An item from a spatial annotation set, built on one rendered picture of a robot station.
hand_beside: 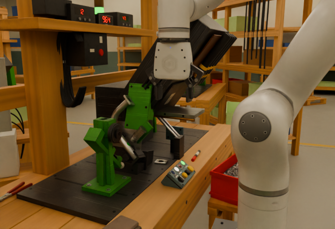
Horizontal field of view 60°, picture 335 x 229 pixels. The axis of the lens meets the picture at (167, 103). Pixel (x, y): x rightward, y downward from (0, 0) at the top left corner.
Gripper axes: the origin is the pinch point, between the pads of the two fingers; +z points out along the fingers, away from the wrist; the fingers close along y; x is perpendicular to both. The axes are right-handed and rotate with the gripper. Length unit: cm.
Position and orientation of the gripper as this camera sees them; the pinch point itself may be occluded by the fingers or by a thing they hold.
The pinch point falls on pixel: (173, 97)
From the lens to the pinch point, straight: 81.0
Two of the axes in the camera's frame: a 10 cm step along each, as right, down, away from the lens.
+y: 9.1, 0.8, -4.1
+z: 0.0, 9.8, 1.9
